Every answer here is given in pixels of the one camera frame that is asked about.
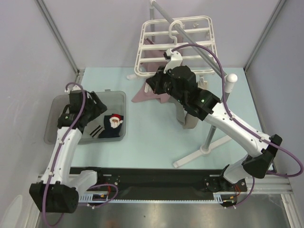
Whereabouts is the grey striped sock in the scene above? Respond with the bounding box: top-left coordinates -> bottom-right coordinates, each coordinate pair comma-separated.
174,100 -> 185,125
84,120 -> 105,139

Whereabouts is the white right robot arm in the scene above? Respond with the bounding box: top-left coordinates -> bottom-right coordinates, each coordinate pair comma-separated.
146,66 -> 282,190

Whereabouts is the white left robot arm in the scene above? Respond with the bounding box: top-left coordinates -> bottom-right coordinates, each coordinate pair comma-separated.
29,90 -> 107,213

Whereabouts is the white clip drying hanger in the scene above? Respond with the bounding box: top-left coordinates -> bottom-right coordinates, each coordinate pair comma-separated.
134,16 -> 217,78

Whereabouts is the grey plastic bin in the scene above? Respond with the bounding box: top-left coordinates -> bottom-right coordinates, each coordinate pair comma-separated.
44,89 -> 127,145

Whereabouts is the navy santa sock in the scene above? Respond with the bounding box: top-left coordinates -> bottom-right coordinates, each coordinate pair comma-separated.
98,114 -> 124,138

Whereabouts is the pink tank top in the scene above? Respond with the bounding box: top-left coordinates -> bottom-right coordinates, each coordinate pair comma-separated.
131,38 -> 188,104

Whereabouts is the beige sock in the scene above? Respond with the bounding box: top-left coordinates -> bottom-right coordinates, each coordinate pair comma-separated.
183,113 -> 199,129

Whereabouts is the grey metal clothes stand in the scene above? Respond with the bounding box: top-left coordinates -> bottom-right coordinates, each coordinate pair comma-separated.
128,0 -> 238,168

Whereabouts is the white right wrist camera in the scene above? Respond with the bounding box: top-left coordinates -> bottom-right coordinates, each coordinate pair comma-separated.
163,48 -> 183,74

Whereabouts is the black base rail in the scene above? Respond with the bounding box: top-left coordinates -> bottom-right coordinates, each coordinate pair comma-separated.
70,167 -> 247,201

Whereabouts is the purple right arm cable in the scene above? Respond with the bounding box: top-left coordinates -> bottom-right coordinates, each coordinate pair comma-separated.
172,44 -> 304,207

